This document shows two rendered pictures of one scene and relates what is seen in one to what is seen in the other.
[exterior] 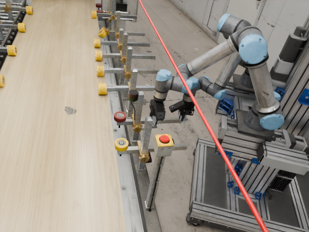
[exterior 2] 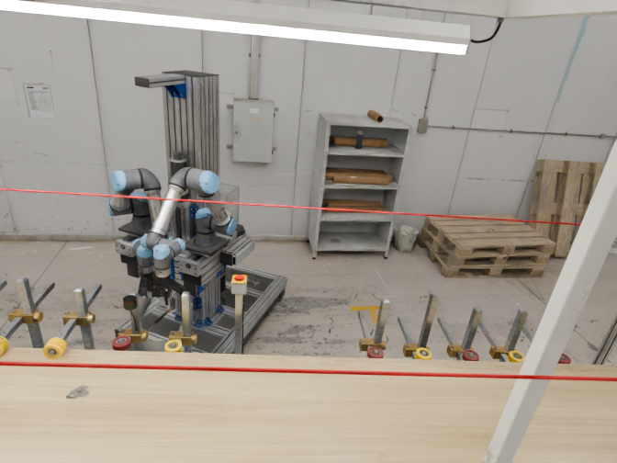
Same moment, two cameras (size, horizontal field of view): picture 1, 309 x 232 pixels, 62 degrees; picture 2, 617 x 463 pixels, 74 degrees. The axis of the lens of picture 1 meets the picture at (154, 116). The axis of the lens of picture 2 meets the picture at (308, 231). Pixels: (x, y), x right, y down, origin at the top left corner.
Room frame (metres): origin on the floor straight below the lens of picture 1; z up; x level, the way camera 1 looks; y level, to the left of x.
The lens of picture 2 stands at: (0.11, 1.51, 2.32)
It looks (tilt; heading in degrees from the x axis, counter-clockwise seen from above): 26 degrees down; 283
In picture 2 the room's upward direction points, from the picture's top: 6 degrees clockwise
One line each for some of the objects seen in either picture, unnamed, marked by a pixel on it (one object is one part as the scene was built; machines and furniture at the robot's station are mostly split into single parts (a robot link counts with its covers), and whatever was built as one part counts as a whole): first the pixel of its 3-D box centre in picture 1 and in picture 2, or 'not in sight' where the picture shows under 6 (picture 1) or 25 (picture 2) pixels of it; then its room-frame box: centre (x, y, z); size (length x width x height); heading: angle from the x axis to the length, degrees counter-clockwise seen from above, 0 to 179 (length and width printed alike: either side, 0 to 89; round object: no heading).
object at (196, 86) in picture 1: (191, 86); (144, 255); (1.43, -0.20, 1.13); 0.09 x 0.08 x 0.11; 140
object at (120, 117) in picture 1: (119, 121); (122, 349); (1.29, 0.22, 0.85); 0.08 x 0.08 x 0.11
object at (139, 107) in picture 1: (137, 122); (137, 332); (1.28, 0.10, 0.87); 0.04 x 0.04 x 0.48; 19
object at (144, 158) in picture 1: (142, 151); (183, 338); (1.07, 0.03, 0.84); 0.14 x 0.06 x 0.05; 19
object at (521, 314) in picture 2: not in sight; (510, 344); (-0.61, -0.54, 0.87); 0.04 x 0.04 x 0.48; 19
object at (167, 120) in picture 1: (148, 121); (135, 324); (1.35, 0.03, 0.84); 0.43 x 0.03 x 0.04; 109
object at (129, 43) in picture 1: (123, 43); not in sight; (2.28, 0.41, 0.95); 0.50 x 0.04 x 0.04; 109
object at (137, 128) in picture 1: (135, 123); (133, 335); (1.31, 0.11, 0.85); 0.14 x 0.06 x 0.05; 19
